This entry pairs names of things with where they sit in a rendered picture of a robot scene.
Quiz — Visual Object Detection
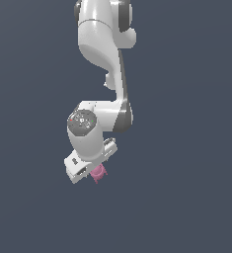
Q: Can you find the small pink object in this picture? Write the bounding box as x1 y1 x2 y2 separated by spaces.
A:
89 163 109 184

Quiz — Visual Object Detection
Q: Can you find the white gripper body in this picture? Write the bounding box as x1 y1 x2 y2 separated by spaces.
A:
63 137 118 185

